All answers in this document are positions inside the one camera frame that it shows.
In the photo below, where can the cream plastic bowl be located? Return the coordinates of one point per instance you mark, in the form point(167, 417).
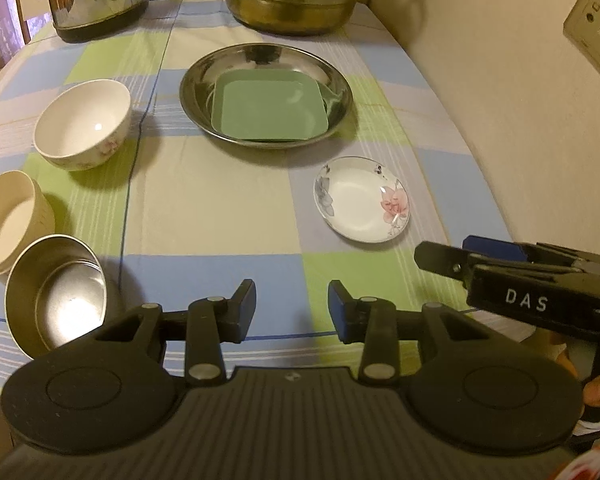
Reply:
point(25, 216)

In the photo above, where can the green square plastic plate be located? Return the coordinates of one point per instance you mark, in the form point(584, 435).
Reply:
point(268, 105)

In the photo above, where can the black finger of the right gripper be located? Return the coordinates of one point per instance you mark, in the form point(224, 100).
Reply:
point(444, 260)
point(496, 249)

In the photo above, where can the white floral ceramic bowl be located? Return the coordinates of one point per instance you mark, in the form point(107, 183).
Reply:
point(85, 125)

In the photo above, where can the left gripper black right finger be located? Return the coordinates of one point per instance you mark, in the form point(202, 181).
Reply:
point(380, 327)

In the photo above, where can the checkered tablecloth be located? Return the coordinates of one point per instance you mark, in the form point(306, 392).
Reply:
point(176, 215)

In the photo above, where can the steel bowl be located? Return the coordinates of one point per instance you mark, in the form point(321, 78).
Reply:
point(57, 291)

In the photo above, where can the wall power socket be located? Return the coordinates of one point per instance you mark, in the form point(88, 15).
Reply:
point(582, 28)

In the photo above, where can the small floral white dish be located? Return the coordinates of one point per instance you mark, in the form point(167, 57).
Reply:
point(361, 200)

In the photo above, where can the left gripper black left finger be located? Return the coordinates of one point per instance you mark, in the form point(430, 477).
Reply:
point(203, 327)

